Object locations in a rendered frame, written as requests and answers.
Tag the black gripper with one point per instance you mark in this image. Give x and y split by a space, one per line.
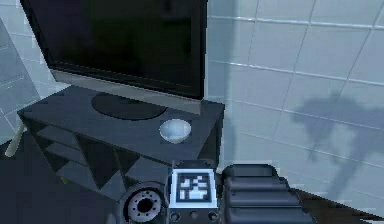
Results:
144 206

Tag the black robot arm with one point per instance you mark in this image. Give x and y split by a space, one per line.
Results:
253 196

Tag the dark grey television stand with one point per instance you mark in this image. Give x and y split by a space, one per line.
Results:
110 140

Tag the white bowl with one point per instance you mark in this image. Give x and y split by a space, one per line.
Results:
175 130

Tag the pale baseball bat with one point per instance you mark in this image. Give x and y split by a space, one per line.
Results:
15 141

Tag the black television set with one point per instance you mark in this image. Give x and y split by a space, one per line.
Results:
126 43

